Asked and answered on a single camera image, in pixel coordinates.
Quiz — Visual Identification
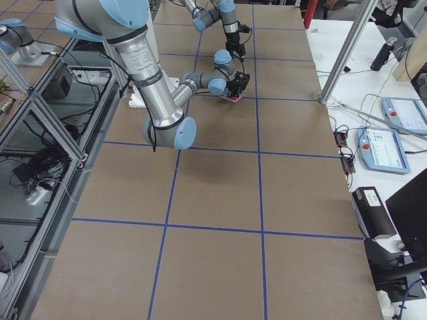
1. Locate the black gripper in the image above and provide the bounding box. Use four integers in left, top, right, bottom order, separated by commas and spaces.
225, 32, 246, 59
227, 79, 246, 97

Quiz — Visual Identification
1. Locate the pink and grey towel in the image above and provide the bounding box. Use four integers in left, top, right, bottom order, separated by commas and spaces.
220, 93, 246, 103

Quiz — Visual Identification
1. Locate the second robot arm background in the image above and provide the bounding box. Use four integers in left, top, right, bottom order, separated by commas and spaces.
1, 18, 47, 67

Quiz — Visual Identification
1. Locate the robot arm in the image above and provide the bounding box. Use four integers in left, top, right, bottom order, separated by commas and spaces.
179, 0, 252, 61
55, 1, 251, 149

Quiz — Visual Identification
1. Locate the red cylinder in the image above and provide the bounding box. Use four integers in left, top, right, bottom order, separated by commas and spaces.
303, 0, 318, 29

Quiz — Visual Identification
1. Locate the black bottle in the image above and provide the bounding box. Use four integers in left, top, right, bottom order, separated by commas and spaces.
370, 37, 398, 71

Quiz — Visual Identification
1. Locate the near teach pendant tablet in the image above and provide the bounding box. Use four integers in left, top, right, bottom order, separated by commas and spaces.
357, 127, 410, 175

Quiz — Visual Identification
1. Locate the teach pendant tablet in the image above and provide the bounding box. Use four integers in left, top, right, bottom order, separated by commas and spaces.
357, 127, 410, 175
382, 97, 426, 135

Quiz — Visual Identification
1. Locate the far teach pendant tablet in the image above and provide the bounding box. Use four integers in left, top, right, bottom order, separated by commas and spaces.
382, 97, 426, 135

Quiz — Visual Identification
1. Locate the black box with label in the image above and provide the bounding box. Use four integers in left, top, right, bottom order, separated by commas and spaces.
352, 187, 397, 240

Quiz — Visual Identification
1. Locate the black monitor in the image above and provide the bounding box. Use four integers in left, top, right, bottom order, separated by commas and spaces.
386, 169, 426, 260

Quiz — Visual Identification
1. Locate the white power strip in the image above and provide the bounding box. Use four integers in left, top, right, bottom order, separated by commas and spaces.
26, 186, 48, 206

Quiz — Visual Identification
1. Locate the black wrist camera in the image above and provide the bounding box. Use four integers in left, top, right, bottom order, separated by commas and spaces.
238, 25, 252, 34
234, 71, 250, 91

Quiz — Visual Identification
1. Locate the aluminium frame post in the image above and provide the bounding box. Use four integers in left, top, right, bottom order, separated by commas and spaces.
319, 0, 377, 104

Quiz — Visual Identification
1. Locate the aluminium frame rack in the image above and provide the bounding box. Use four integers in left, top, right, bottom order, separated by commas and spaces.
1, 31, 119, 319

